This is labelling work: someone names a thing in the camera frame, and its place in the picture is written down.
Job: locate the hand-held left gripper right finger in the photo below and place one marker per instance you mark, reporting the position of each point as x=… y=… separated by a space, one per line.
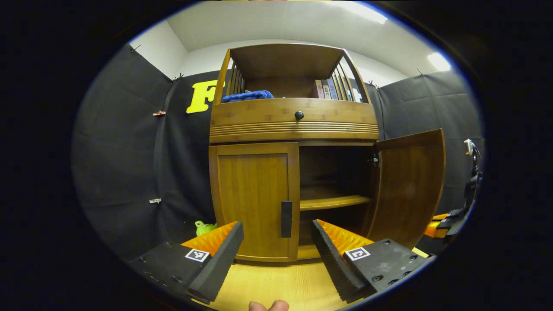
x=335 y=263

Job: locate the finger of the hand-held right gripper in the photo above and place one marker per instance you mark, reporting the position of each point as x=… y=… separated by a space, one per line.
x=441 y=216
x=434 y=230

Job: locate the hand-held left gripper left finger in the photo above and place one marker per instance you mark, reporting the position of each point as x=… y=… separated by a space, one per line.
x=218 y=263

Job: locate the wooden shoe cabinet door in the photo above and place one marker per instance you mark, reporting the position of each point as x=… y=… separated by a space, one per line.
x=410 y=185
x=252 y=203

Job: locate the wooden double-door shoe cabinet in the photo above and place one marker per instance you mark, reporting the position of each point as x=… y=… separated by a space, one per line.
x=285 y=65

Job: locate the wooden inner cabinet shelf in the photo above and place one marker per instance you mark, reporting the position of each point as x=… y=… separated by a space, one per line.
x=328 y=201

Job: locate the metal door hinge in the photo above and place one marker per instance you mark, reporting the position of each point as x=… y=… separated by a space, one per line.
x=374 y=160

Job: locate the wooden cabinet drawer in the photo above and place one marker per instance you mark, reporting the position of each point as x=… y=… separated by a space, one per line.
x=259 y=116

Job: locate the green toy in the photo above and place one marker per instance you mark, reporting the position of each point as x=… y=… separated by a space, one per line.
x=204 y=227

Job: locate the black backdrop cloth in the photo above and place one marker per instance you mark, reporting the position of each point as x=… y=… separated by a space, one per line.
x=129 y=172

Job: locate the ceiling light panel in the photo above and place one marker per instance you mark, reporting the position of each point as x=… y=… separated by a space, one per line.
x=367 y=11
x=439 y=61

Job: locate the round black drawer knob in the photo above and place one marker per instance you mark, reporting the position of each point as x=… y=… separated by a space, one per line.
x=299 y=115

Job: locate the lilac spine book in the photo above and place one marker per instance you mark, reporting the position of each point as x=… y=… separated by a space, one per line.
x=332 y=89

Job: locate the blue cloth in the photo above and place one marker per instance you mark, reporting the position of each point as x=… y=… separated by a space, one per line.
x=246 y=96

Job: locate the dark spine book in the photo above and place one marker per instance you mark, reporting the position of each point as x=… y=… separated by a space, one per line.
x=326 y=90

